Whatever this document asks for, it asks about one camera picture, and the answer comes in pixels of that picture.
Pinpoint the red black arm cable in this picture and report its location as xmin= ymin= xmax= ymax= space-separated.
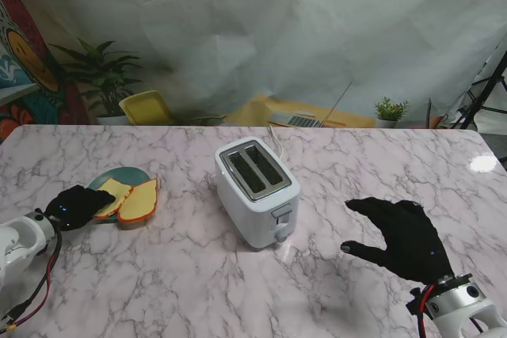
xmin=0 ymin=229 xmax=63 ymax=333
xmin=407 ymin=284 xmax=436 ymax=338

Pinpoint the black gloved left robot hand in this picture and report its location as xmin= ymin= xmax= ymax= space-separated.
xmin=44 ymin=185 xmax=116 ymax=232

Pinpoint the large leafy potted plant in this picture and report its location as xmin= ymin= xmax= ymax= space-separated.
xmin=49 ymin=39 xmax=143 ymax=126

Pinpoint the red black right arm cable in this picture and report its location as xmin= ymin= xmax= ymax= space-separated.
xmin=407 ymin=284 xmax=436 ymax=338

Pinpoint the red black left arm cable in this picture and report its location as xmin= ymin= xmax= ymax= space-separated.
xmin=0 ymin=229 xmax=63 ymax=333

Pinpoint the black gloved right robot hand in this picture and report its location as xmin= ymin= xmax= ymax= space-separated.
xmin=340 ymin=197 xmax=456 ymax=286

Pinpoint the yellow table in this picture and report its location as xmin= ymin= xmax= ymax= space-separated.
xmin=227 ymin=94 xmax=375 ymax=129

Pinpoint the teal round plate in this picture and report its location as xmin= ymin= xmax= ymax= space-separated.
xmin=86 ymin=166 xmax=151 ymax=224

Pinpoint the white two-slot toaster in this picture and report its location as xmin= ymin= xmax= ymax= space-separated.
xmin=214 ymin=135 xmax=301 ymax=251

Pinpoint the small green potted plant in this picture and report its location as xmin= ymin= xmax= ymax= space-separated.
xmin=374 ymin=96 xmax=410 ymax=129

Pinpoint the open silver laptop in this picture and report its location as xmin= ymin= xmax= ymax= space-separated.
xmin=267 ymin=80 xmax=353 ymax=129

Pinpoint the yellow plastic chair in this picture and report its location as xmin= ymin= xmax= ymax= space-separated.
xmin=118 ymin=90 xmax=178 ymax=126

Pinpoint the white toaster power cord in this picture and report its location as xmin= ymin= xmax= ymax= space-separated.
xmin=267 ymin=123 xmax=287 ymax=161

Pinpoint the white backdrop sheet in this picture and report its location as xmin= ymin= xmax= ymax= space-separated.
xmin=0 ymin=0 xmax=507 ymax=127

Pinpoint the colourful mural banner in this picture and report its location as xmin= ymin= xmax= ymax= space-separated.
xmin=0 ymin=0 xmax=90 ymax=145

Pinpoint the yellow toy toast slice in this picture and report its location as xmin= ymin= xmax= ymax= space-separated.
xmin=116 ymin=178 xmax=158 ymax=225
xmin=93 ymin=178 xmax=134 ymax=220

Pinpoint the black tripod stand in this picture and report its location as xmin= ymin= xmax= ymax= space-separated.
xmin=459 ymin=43 xmax=507 ymax=130

